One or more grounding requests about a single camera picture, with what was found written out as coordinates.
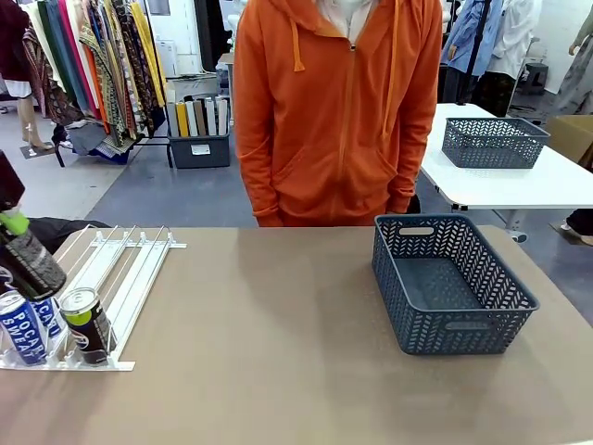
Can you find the black can with green band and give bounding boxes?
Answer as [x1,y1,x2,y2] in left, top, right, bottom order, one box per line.
[58,286,118,368]

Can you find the white folding table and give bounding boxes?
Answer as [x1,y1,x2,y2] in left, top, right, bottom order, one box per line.
[419,102,593,231]

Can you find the yellow fabric roll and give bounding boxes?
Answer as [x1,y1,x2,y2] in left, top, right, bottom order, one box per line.
[175,101,190,138]

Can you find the blue Pocari Sweat can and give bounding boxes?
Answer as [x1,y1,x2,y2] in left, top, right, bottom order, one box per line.
[0,290,46,366]
[30,296,64,339]

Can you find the white air purifier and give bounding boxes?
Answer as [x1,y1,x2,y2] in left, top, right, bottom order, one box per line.
[155,39,180,79]

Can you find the white shoe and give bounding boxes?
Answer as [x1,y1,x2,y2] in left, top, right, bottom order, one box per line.
[559,222,593,247]

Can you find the grey dress on mannequin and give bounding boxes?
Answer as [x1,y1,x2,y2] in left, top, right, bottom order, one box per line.
[555,18,593,115]

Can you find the blue-grey woven plastic basket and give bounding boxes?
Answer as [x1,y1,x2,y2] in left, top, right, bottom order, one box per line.
[440,116,551,170]
[372,212,541,357]

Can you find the white wire can dispenser rack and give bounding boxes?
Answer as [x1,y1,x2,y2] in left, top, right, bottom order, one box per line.
[0,223,188,373]

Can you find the black stand pole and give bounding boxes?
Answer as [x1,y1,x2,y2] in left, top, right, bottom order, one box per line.
[456,0,493,107]

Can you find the grey storage bin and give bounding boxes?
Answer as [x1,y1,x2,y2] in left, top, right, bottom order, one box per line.
[167,124,232,170]

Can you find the person left forearm orange sleeve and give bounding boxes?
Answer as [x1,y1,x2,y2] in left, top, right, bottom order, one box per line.
[386,106,441,215]

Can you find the clothes rack with hanging fabrics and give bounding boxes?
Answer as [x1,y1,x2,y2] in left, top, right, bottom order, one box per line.
[18,0,168,154]

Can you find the black fabric cover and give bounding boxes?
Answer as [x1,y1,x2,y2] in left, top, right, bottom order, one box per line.
[25,216,112,255]

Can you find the grey plastic stool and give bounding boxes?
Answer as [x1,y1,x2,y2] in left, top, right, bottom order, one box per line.
[524,62,550,97]

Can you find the person right forearm orange sleeve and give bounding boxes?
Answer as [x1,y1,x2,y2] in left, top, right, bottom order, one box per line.
[233,106,284,219]

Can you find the person torso in orange hoodie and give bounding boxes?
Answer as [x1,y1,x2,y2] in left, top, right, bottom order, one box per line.
[233,0,445,228]

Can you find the cardboard box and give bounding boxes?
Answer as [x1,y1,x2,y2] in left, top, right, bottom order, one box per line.
[545,114,593,164]

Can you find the mannequin legs on stand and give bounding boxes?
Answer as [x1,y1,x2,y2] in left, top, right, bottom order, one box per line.
[18,90,56,158]

